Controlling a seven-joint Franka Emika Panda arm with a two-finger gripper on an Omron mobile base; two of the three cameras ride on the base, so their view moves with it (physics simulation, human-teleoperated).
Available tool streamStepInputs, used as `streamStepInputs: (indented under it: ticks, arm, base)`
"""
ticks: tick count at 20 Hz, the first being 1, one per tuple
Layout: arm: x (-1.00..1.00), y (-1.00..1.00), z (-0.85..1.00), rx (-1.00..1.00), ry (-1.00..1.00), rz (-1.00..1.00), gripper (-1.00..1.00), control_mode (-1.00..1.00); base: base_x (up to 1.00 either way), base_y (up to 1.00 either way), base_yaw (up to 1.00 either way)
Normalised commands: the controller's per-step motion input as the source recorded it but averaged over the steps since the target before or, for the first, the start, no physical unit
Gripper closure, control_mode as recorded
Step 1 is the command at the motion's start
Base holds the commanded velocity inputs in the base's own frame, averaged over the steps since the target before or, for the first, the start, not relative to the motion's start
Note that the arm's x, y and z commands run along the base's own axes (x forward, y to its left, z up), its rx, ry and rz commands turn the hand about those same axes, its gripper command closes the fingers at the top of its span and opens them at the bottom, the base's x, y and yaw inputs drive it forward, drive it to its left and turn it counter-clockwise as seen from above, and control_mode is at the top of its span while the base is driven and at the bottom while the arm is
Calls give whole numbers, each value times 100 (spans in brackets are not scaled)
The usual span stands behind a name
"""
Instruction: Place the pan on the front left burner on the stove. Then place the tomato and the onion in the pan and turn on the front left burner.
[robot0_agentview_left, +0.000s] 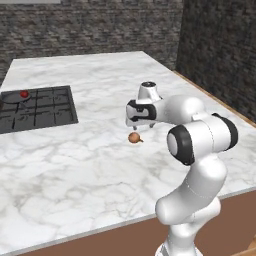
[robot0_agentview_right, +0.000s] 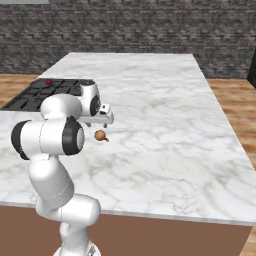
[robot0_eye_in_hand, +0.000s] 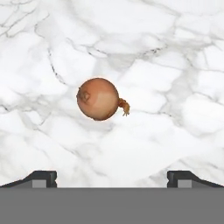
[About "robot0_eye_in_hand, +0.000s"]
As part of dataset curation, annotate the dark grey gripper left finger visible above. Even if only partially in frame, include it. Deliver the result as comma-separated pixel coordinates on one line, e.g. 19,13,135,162
0,170,58,189

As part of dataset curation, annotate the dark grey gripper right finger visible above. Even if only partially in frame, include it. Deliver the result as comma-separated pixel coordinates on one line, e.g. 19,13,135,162
166,170,224,189

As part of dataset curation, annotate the brown onion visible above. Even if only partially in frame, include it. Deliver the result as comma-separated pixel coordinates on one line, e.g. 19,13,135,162
76,77,131,122

